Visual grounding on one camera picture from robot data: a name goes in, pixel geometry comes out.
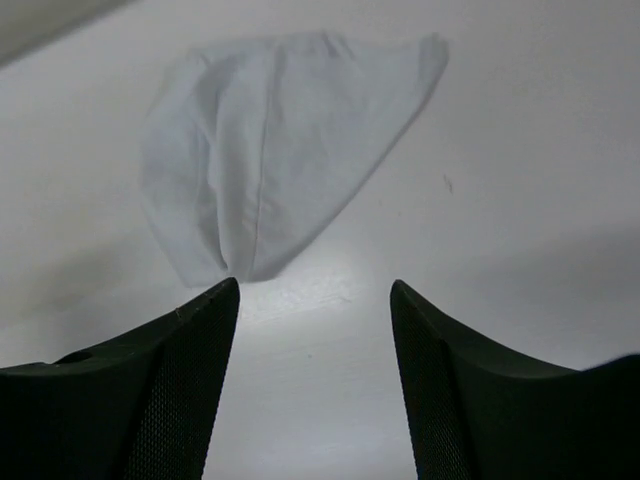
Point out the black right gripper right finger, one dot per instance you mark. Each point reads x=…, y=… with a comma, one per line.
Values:
x=477, y=409

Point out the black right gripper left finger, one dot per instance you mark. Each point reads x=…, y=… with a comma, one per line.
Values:
x=141, y=405

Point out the white skirt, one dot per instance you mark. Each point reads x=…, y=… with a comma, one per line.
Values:
x=252, y=147

